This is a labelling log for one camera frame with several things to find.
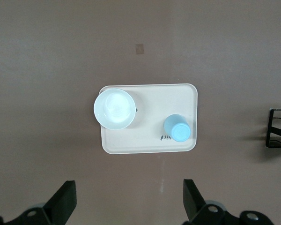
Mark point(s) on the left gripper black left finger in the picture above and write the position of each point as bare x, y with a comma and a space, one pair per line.
63, 201

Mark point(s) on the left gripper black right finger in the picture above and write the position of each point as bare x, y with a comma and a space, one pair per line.
193, 201

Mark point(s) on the small brown tape patch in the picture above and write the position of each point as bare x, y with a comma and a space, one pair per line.
139, 48

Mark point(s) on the white bowl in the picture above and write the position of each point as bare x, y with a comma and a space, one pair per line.
114, 109

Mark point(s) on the light blue plastic cup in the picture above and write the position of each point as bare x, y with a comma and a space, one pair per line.
178, 130

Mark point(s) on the beige plastic tray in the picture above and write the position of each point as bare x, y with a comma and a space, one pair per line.
154, 105

